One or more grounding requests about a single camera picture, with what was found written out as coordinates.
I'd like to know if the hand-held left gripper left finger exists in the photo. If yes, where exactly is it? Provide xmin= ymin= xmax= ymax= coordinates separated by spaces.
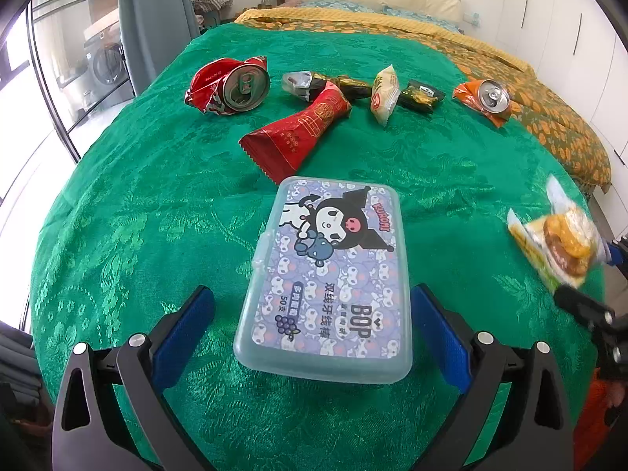
xmin=51 ymin=285 xmax=217 ymax=471

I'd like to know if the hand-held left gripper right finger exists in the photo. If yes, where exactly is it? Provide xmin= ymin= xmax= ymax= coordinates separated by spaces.
xmin=411 ymin=283 xmax=575 ymax=471

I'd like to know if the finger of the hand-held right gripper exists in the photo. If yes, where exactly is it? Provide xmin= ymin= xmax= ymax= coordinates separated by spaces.
xmin=599 ymin=238 xmax=628 ymax=268
xmin=553 ymin=285 xmax=616 ymax=327

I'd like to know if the clear yellow pastry packet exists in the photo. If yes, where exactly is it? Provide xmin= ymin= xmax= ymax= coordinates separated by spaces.
xmin=507 ymin=174 xmax=606 ymax=295

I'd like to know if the clear plastic box cartoon print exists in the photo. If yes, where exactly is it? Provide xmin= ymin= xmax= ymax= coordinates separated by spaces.
xmin=233 ymin=175 xmax=413 ymax=386

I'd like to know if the dark green snack packet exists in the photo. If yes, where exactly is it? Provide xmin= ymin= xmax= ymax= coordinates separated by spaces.
xmin=398 ymin=78 xmax=446 ymax=116

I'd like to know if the crushed red can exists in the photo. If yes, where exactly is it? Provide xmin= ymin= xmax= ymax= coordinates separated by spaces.
xmin=184 ymin=55 xmax=272 ymax=116

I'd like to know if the orange container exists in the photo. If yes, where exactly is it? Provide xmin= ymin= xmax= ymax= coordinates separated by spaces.
xmin=573 ymin=368 xmax=628 ymax=471

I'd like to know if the green patterned tablecloth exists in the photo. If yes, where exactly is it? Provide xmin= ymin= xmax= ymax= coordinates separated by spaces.
xmin=29 ymin=24 xmax=606 ymax=471

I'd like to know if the bed with orange patterned quilt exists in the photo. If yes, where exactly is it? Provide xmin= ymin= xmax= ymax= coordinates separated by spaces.
xmin=234 ymin=0 xmax=613 ymax=194

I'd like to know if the dark cloth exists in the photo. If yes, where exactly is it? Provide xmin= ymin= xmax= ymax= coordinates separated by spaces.
xmin=0 ymin=321 xmax=55 ymax=471

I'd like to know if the crushed orange can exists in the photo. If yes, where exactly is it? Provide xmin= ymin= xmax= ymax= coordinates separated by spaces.
xmin=452 ymin=78 xmax=523 ymax=129

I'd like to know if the red snack wrapper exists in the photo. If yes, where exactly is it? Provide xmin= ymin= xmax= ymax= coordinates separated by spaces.
xmin=239 ymin=83 xmax=353 ymax=187

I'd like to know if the white wardrobe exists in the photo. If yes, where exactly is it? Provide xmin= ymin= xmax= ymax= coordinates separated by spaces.
xmin=493 ymin=0 xmax=628 ymax=241

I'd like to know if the cream snack packet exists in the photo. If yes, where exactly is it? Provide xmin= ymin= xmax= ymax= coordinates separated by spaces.
xmin=370 ymin=65 xmax=410 ymax=128

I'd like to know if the grey washing machine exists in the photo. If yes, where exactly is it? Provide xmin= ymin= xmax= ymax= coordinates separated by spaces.
xmin=81 ymin=24 xmax=131 ymax=113

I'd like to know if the sliding glass door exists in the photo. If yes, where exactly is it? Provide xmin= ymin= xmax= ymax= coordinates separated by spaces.
xmin=27 ymin=0 xmax=133 ymax=162

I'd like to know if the blue grey curtain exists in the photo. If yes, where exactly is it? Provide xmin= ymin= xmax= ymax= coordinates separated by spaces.
xmin=117 ymin=0 xmax=202 ymax=101

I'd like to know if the blue patterned pillow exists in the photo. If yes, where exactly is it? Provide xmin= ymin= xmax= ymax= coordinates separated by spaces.
xmin=380 ymin=4 xmax=464 ymax=35
xmin=297 ymin=0 xmax=388 ymax=13

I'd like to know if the yellow blanket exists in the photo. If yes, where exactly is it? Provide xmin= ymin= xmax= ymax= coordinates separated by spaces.
xmin=234 ymin=6 xmax=533 ymax=72

